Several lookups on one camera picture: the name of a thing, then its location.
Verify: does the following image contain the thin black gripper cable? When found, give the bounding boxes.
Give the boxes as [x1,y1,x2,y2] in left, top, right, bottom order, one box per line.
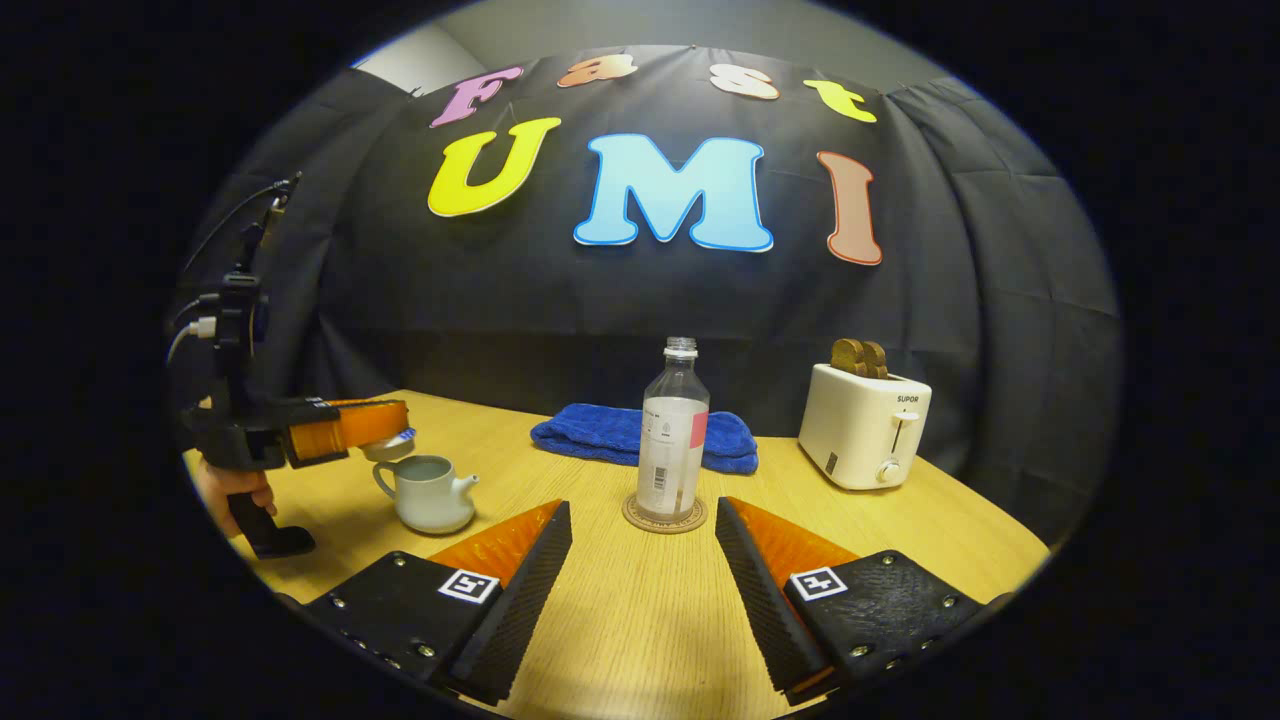
[180,178,299,276]

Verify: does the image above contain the black backdrop cloth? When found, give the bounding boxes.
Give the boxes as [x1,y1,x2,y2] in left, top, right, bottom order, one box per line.
[175,45,1121,541]

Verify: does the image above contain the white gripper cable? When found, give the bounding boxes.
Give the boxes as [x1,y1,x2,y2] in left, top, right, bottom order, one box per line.
[165,317,217,366]

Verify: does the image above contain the blue towel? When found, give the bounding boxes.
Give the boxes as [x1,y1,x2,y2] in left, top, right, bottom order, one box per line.
[530,403,759,475]

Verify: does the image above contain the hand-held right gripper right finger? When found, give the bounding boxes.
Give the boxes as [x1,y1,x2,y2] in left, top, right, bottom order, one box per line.
[715,497,986,706]

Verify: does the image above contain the round brown coaster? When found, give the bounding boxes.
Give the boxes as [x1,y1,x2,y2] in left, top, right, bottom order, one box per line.
[622,492,709,535]

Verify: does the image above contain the white toaster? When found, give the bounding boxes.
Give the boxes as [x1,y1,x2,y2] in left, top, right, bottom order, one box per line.
[798,363,933,491]

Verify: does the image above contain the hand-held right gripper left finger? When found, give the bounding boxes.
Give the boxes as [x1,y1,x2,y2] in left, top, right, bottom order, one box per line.
[305,500,573,706]

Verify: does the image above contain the clear plastic water bottle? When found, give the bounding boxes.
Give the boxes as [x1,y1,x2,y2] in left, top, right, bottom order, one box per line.
[636,337,711,523]

